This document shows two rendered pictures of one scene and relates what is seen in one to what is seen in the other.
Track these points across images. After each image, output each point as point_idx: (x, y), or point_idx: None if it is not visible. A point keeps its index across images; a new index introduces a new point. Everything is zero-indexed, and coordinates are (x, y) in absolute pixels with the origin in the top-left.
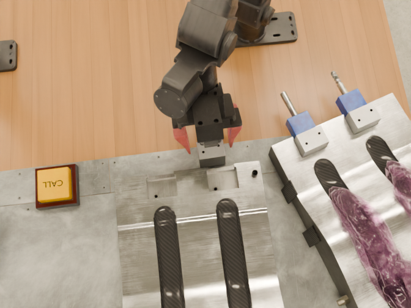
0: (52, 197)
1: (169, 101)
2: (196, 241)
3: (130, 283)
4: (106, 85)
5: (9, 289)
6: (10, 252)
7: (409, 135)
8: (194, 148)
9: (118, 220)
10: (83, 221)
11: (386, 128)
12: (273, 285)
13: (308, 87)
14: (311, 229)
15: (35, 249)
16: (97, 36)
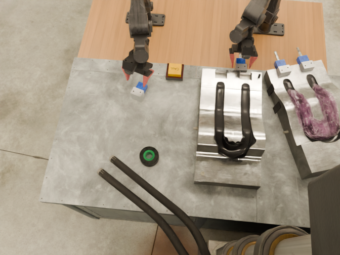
0: (173, 73)
1: (236, 35)
2: (231, 96)
3: (203, 105)
4: (200, 38)
5: (150, 105)
6: (152, 92)
7: (325, 76)
8: (232, 68)
9: (202, 82)
10: (183, 86)
11: (316, 72)
12: (259, 117)
13: (285, 54)
14: (278, 103)
15: (162, 93)
16: (199, 19)
